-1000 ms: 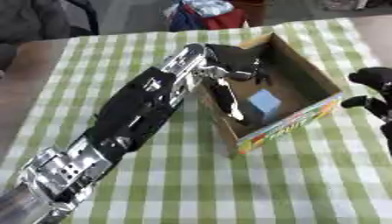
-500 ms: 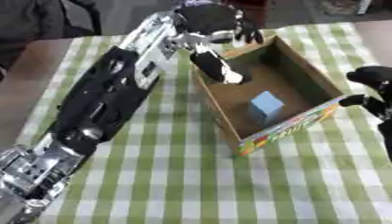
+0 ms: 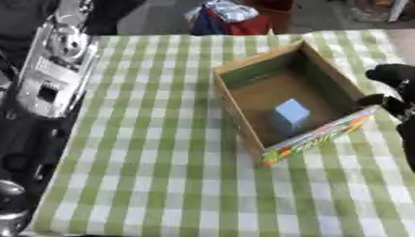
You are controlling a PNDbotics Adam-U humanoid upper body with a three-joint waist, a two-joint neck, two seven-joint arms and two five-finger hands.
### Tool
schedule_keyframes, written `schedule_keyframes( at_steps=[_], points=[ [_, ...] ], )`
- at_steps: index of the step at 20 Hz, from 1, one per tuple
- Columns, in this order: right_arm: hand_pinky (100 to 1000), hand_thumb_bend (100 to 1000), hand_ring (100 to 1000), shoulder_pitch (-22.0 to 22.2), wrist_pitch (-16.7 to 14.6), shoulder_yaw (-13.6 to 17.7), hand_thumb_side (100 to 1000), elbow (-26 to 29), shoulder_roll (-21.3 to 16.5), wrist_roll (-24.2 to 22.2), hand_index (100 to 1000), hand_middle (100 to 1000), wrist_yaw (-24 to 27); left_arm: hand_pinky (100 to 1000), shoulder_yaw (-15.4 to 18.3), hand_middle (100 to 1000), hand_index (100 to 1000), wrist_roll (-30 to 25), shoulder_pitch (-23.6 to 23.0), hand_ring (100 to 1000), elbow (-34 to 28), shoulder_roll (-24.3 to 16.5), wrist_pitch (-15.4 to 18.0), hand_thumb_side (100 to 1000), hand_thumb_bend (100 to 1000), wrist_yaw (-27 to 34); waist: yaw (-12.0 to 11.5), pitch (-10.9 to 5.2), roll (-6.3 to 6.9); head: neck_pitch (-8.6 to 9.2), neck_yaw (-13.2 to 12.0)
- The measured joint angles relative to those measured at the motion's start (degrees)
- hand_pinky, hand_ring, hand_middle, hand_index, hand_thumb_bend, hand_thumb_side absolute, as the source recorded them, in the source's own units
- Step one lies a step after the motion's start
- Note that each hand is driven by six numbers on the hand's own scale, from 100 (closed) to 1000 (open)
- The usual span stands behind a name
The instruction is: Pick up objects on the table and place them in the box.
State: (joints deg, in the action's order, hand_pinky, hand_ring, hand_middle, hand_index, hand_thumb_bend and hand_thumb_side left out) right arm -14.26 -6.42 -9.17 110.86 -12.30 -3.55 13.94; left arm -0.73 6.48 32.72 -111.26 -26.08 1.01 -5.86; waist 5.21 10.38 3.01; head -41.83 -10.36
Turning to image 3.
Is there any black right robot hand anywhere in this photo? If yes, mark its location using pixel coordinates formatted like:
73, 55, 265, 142
357, 63, 415, 174

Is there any tan cardboard box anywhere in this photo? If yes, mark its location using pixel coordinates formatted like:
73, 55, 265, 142
210, 40, 383, 167

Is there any light blue block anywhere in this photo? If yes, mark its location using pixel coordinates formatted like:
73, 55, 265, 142
270, 98, 311, 133

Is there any brown chair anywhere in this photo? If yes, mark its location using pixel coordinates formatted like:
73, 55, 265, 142
241, 0, 300, 35

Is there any red and blue bag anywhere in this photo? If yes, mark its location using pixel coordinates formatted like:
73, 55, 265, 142
182, 0, 274, 36

